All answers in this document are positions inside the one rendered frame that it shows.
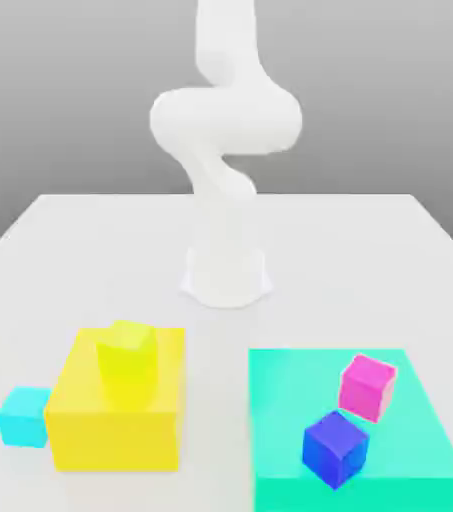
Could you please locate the large yellow box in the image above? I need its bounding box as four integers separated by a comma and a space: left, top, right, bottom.
44, 326, 187, 474

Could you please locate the small blue cube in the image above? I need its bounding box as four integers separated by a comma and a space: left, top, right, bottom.
301, 410, 371, 491

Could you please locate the large turquoise box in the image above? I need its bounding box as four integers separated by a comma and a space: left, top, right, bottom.
248, 348, 453, 512

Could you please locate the small yellow cube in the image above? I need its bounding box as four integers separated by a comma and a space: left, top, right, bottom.
95, 319, 160, 412

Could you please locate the small pink cube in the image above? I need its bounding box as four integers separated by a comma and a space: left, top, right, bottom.
338, 353, 398, 424

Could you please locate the small cyan cube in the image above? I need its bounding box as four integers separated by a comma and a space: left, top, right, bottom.
0, 385, 54, 449

